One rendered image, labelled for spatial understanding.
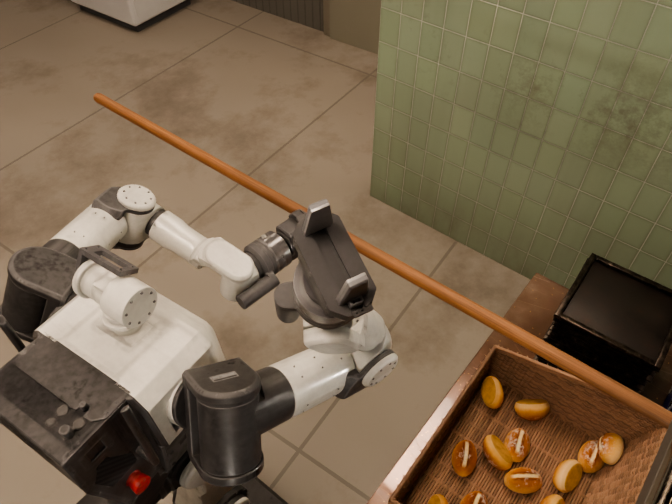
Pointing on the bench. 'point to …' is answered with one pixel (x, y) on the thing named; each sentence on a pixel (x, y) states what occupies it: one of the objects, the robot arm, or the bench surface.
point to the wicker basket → (642, 452)
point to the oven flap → (655, 467)
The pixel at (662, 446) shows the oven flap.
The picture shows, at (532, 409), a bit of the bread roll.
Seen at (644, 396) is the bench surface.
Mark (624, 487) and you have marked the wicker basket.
